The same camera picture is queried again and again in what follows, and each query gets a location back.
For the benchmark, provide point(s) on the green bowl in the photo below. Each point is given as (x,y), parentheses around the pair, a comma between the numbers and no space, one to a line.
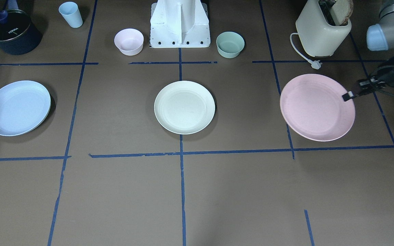
(230,44)

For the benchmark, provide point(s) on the dark blue pot with lid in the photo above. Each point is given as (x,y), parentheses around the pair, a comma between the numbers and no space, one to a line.
(18,34)

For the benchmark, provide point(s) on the light blue plate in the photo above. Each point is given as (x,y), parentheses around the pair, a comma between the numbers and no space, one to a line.
(24,105)

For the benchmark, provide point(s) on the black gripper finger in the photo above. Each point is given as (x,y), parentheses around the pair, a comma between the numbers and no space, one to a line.
(348,96)

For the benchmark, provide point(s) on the pink plate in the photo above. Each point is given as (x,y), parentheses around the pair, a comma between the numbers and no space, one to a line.
(312,105)

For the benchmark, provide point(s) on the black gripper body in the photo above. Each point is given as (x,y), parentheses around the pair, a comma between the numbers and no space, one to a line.
(393,74)

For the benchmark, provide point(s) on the cream toaster with bread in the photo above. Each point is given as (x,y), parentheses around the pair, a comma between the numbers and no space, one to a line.
(323,25)

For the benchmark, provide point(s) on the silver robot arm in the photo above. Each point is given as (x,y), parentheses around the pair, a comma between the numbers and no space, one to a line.
(379,37)

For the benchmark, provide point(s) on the pink bowl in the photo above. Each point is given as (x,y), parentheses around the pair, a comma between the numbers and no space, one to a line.
(129,41)

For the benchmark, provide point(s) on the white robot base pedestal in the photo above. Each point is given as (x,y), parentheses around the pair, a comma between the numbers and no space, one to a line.
(179,24)

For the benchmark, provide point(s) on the light blue cup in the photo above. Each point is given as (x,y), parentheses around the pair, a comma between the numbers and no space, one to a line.
(70,12)

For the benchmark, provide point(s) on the cream white plate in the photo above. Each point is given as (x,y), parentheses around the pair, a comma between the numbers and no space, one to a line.
(184,107)

